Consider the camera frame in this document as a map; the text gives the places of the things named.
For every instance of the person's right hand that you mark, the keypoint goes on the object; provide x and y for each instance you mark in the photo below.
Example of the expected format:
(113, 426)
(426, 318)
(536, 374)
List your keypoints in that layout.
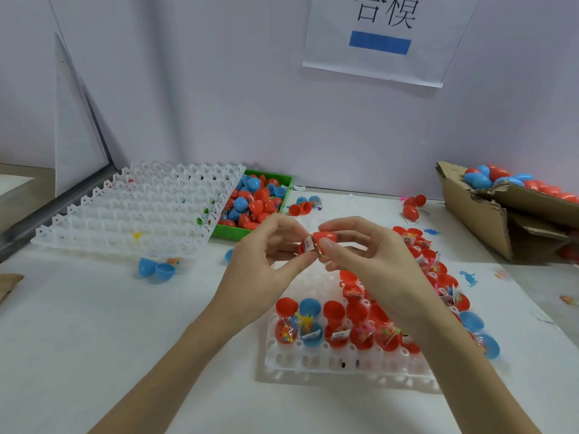
(389, 275)

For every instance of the person's left hand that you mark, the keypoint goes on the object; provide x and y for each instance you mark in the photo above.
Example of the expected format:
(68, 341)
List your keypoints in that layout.
(249, 280)

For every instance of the blue egg shell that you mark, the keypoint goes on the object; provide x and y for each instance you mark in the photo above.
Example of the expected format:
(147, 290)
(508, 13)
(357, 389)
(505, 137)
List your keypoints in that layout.
(156, 270)

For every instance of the small capsule cluster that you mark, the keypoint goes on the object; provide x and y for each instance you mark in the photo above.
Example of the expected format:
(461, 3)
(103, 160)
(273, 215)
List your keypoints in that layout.
(305, 206)

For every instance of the clear plastic egg tray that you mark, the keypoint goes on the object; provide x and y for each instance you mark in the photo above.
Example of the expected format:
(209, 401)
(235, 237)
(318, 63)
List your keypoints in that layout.
(136, 208)
(308, 361)

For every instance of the cardboard box of capsules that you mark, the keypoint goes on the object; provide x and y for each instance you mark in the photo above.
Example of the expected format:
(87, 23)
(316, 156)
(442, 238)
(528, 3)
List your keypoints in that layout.
(475, 214)

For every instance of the pile of finished eggs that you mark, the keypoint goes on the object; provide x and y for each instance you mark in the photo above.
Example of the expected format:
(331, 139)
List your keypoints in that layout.
(520, 181)

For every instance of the person's left forearm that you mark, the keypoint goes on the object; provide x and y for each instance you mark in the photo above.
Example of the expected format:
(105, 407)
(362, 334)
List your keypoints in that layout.
(163, 384)

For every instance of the person's right forearm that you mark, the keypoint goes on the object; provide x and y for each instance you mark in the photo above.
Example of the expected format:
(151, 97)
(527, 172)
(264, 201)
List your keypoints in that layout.
(470, 379)

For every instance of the small orange toy piece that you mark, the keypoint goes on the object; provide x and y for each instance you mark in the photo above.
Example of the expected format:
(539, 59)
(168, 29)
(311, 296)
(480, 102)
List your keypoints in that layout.
(566, 299)
(173, 261)

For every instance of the small blue toy piece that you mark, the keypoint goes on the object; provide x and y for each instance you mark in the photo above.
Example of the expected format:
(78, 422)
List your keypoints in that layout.
(468, 278)

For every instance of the green plastic tray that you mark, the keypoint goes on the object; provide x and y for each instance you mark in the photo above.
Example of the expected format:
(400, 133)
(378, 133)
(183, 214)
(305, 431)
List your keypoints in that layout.
(287, 176)

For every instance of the clear triangular panel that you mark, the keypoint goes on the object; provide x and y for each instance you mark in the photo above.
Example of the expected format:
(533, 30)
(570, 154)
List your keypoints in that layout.
(80, 122)

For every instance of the white paper sign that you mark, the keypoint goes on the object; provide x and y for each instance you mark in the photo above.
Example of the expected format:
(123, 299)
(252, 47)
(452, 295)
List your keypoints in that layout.
(443, 45)

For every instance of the flat brown cardboard sheet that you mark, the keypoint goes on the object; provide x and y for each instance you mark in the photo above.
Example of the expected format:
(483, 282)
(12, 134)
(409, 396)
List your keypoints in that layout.
(9, 286)

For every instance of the grey metal rail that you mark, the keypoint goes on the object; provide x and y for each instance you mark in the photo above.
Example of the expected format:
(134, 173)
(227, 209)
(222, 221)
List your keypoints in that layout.
(54, 214)

